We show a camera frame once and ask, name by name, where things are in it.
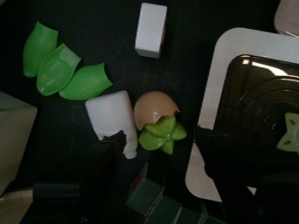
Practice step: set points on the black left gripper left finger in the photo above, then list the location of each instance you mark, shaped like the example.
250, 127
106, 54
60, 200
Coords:
101, 180

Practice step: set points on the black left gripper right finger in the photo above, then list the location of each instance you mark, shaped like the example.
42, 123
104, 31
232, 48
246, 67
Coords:
249, 186

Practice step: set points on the pale green starfruit slice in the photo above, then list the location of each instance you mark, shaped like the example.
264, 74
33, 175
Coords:
292, 134

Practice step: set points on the green starfruit bottom piece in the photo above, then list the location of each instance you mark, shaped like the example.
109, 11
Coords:
162, 137

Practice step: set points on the dark green box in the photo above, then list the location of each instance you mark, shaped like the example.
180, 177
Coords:
164, 204

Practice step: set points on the white toy bottle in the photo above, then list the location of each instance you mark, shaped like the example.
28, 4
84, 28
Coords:
112, 116

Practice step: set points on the beige wooden cutting board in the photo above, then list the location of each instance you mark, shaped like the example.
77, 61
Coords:
14, 208

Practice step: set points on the beige box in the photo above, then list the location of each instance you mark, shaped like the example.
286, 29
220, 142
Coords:
14, 140

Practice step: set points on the brown toy eggshell half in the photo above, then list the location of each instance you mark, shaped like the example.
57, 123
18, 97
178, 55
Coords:
152, 108

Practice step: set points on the black glossy toy stove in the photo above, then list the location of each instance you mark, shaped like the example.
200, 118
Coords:
257, 102

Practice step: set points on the green ribbed toy leaf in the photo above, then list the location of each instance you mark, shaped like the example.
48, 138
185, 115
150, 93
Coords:
86, 84
40, 49
57, 70

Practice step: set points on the white plastic tray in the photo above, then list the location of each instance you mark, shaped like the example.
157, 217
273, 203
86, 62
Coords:
230, 46

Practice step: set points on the white rectangular block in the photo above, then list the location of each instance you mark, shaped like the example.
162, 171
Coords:
152, 29

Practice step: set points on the pink plastic tray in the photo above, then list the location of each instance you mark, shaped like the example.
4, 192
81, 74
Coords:
289, 16

